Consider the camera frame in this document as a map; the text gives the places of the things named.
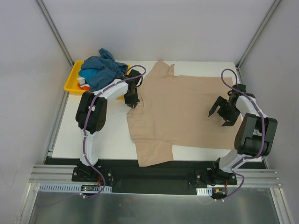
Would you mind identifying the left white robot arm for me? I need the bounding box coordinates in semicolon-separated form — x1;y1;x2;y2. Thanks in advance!
75;70;143;182

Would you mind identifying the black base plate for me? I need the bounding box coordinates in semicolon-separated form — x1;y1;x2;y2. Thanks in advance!
44;156;267;194

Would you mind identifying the white shirt in tray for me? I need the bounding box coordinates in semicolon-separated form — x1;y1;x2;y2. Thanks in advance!
77;77;87;88

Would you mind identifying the aluminium frame rail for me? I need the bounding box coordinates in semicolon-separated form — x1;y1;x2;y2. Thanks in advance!
29;164;283;188

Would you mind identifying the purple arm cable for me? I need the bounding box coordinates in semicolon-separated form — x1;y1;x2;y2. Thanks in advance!
45;64;147;207
198;68;269;205

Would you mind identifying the orange shirt in tray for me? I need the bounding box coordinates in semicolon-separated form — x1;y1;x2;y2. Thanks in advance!
80;85;91;91

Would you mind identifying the left corner aluminium post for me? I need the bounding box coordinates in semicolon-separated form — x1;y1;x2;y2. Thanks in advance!
35;0;74;66

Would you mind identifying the right corner aluminium post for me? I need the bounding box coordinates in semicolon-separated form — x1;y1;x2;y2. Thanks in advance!
236;0;282;71

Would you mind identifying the bright blue shirt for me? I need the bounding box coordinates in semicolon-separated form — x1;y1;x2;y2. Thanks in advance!
78;69;98;82

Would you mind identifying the left slotted cable duct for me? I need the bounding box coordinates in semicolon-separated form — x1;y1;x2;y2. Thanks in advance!
39;183;112;194

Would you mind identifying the right slotted cable duct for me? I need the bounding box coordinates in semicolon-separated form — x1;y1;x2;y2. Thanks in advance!
196;187;213;196

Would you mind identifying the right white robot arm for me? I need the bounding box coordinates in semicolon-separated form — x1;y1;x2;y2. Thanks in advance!
208;84;278;184

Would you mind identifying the dark blue shirt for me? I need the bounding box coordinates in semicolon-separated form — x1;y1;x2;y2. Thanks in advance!
81;48;128;91

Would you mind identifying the beige t-shirt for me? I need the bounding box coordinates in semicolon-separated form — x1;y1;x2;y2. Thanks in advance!
127;61;241;167

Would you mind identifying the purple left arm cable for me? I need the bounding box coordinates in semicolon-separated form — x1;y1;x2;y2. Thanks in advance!
45;64;147;207

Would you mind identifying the yellow plastic tray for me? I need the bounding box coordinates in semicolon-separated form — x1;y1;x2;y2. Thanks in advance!
64;60;131;100

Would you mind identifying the slotted cable duct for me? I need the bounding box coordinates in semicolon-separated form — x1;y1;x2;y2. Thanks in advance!
196;187;213;196
39;183;112;194

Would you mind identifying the corner aluminium post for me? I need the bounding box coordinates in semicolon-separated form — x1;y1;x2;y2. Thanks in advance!
35;0;74;66
236;0;282;71

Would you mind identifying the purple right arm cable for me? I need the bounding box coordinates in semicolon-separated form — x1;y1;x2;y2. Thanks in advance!
198;68;269;205

